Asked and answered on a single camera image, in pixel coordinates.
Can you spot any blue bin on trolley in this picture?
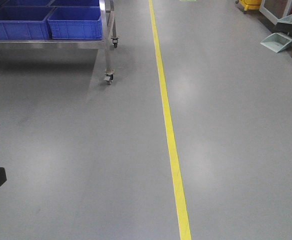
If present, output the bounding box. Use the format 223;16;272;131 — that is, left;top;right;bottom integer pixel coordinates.
48;7;103;41

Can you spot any steel trolley with casters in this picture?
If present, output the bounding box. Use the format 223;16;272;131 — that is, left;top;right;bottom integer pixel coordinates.
0;0;118;85

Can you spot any yellow mop bucket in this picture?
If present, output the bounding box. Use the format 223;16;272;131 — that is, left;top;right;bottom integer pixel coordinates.
235;0;261;13

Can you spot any pale green dustpan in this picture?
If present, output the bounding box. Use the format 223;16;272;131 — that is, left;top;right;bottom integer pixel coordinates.
260;32;292;53

